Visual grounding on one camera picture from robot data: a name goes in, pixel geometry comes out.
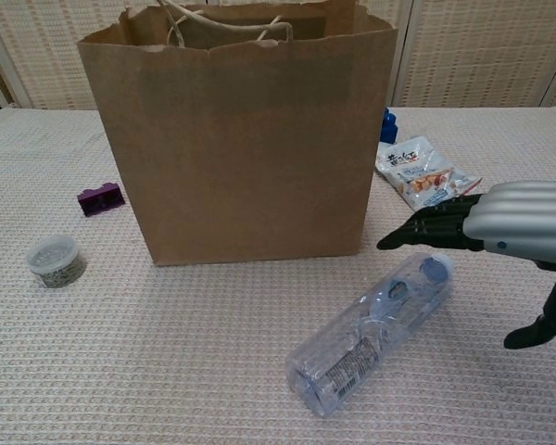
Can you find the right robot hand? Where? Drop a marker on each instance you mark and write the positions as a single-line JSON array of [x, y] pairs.
[[523, 218]]

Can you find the white peanut snack pouch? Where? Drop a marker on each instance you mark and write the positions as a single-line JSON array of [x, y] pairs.
[[417, 174]]

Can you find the clear plastic water bottle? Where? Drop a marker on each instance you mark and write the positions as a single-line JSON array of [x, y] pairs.
[[366, 334]]

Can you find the brown paper bag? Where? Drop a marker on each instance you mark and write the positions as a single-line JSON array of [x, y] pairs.
[[236, 139]]

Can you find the blue toy brick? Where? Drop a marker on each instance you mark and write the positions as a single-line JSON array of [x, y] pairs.
[[389, 127]]

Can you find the woven folding screen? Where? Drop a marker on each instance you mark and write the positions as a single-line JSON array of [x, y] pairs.
[[468, 55]]

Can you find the beige woven tablecloth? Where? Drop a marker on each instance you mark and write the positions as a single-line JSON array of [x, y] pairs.
[[167, 347]]

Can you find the purple toy brick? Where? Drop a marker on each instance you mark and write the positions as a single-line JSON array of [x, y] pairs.
[[99, 201]]

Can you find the small clear plastic jar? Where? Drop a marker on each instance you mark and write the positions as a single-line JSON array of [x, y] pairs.
[[53, 262]]

